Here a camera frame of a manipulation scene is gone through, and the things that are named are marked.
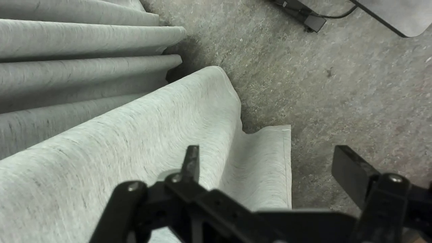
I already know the black power strip cable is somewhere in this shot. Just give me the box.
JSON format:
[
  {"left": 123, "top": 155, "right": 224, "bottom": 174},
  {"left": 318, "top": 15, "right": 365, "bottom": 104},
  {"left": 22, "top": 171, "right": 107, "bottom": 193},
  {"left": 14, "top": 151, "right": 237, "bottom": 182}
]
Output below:
[{"left": 315, "top": 4, "right": 359, "bottom": 20}]

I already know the light grey pleated curtain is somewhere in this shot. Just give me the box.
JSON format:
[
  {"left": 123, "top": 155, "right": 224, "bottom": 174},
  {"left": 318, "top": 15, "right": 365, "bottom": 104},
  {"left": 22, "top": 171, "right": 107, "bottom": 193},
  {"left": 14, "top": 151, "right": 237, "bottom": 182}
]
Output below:
[{"left": 0, "top": 0, "right": 293, "bottom": 243}]

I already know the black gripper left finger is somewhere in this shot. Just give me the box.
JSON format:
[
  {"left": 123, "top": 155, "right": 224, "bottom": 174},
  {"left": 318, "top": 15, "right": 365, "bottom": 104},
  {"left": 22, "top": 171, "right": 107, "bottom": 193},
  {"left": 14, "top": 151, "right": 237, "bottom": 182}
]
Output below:
[{"left": 89, "top": 144, "right": 254, "bottom": 243}]

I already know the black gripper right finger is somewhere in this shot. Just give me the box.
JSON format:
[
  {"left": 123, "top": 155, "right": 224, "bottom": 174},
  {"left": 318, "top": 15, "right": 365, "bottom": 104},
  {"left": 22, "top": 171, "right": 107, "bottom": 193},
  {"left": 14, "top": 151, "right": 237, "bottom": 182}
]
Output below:
[{"left": 331, "top": 144, "right": 432, "bottom": 243}]

